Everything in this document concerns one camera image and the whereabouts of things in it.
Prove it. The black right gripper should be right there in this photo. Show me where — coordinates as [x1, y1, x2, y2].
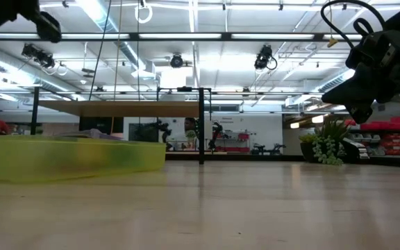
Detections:
[320, 29, 400, 106]

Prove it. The yellow-green translucent plastic box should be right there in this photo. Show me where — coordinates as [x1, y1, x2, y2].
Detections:
[0, 134, 167, 184]

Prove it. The green trailing plant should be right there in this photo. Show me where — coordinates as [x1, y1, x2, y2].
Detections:
[311, 119, 353, 167]

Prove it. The black rounded seat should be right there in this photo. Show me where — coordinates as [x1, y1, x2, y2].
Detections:
[340, 137, 368, 164]

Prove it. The small plant dark pot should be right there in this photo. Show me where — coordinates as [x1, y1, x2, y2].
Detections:
[299, 133, 321, 163]

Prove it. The black background equipment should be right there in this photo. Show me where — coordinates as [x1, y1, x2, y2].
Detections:
[251, 142, 286, 156]

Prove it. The red white work cart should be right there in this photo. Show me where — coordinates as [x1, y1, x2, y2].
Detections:
[220, 130, 252, 154]

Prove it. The black beam with lights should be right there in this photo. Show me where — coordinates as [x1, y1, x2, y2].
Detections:
[0, 31, 364, 42]

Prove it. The round black spotlight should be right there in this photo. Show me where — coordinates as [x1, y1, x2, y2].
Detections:
[169, 53, 185, 69]

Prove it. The wooden tabletop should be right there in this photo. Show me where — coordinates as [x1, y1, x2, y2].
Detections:
[38, 100, 201, 118]

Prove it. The black cabinet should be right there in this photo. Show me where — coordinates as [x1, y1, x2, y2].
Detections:
[78, 116, 125, 135]

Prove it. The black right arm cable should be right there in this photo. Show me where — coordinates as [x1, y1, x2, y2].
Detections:
[319, 0, 388, 49]

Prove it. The black mounted camera with cable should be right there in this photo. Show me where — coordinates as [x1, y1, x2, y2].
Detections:
[253, 44, 278, 72]

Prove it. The black metal frame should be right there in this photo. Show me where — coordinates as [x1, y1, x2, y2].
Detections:
[156, 85, 213, 166]

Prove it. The white cable loop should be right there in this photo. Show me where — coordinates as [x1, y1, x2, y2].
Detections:
[133, 1, 154, 25]

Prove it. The thin grey hanging cable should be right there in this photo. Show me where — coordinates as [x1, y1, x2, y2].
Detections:
[112, 0, 124, 101]

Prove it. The black hanging cable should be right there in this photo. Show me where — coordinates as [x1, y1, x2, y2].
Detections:
[87, 0, 113, 101]

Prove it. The black mounted camera rig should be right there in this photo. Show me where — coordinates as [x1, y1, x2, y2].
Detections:
[20, 42, 56, 69]

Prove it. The black metal post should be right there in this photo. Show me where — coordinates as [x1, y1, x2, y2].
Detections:
[31, 85, 41, 136]

